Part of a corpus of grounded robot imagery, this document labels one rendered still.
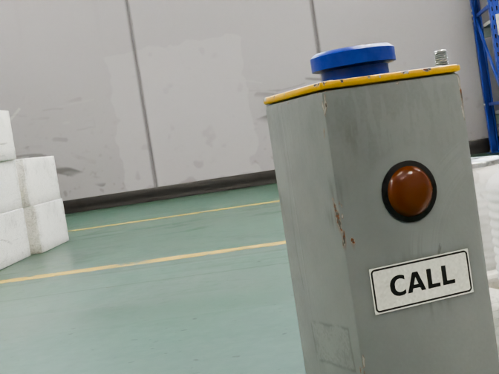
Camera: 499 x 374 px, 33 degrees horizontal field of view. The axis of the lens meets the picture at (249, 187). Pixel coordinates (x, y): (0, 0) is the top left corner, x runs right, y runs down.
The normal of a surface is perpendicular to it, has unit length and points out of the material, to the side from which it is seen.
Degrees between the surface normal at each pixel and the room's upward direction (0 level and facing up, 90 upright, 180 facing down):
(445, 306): 90
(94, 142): 90
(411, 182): 87
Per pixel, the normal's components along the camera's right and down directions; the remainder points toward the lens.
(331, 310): -0.93, 0.16
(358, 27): -0.11, 0.07
